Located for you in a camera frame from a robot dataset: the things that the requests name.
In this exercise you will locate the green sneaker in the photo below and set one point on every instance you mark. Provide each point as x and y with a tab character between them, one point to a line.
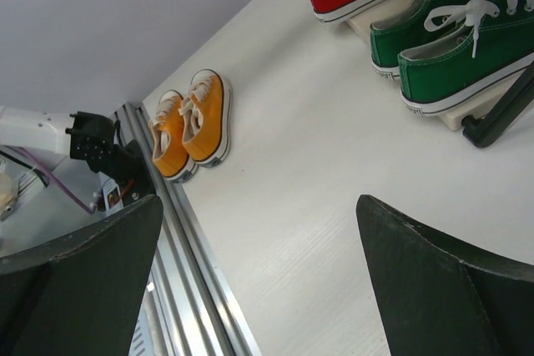
399	32
488	42

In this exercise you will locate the orange sneaker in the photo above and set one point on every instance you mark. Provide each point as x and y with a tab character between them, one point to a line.
206	113
167	127

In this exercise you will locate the orange sneaker upper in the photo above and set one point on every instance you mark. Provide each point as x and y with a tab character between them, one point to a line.
206	113

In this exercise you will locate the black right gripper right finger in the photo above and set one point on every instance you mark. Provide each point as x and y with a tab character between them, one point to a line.
439	295

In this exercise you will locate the aluminium mounting rail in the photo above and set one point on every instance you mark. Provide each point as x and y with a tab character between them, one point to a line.
190	307

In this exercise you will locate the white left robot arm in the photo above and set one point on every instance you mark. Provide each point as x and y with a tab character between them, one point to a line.
81	136

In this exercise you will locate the beige three-tier shoe shelf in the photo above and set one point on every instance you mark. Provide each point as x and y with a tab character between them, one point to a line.
483	110

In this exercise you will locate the orange sneaker lower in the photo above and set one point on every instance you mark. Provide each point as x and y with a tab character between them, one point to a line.
167	127

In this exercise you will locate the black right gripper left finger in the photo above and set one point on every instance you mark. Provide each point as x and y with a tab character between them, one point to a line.
80	294

